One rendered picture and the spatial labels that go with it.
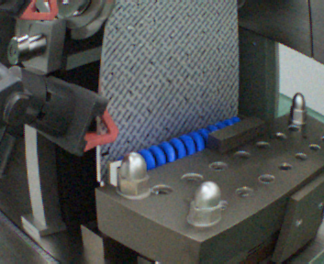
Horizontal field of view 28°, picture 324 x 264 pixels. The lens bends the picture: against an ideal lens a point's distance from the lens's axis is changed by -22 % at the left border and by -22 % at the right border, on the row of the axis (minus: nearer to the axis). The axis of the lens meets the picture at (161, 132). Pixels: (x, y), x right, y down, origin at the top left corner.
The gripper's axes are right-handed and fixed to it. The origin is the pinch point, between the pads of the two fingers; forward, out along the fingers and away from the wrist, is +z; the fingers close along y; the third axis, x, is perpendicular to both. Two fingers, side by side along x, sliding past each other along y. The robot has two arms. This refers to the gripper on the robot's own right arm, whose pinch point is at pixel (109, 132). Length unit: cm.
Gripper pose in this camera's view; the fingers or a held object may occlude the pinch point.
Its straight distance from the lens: 88.6
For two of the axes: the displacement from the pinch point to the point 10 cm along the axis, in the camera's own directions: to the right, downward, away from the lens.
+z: 6.0, 2.5, 7.6
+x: 4.0, -9.2, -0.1
